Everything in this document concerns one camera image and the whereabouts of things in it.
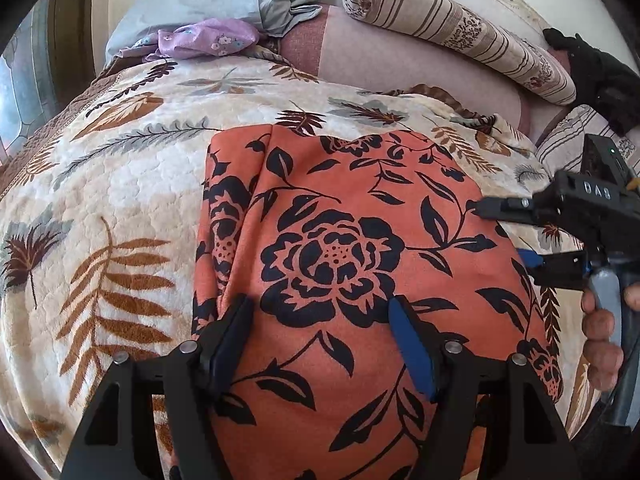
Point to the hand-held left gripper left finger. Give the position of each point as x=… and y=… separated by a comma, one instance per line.
x=227, y=350

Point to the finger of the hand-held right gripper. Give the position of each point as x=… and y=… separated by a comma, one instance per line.
x=555, y=270
x=510, y=207

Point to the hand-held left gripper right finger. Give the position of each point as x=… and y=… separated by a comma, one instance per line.
x=412, y=350

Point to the orange floral garment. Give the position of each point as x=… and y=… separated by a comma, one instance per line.
x=325, y=185

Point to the person's right hand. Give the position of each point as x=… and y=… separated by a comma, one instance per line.
x=602, y=345

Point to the striped floral pillow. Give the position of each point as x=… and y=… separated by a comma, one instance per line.
x=570, y=140

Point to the black cloth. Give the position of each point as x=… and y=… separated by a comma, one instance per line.
x=605, y=75

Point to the pink bed sheet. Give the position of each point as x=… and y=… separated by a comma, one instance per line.
x=400, y=60

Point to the striped floral bolster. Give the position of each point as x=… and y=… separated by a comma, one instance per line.
x=450, y=25

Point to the cream leaf-print blanket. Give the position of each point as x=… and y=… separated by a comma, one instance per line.
x=140, y=175

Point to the brown quilted bedspread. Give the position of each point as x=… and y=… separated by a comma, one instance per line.
x=55, y=125

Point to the purple floral cloth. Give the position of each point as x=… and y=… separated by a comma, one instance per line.
x=200, y=40

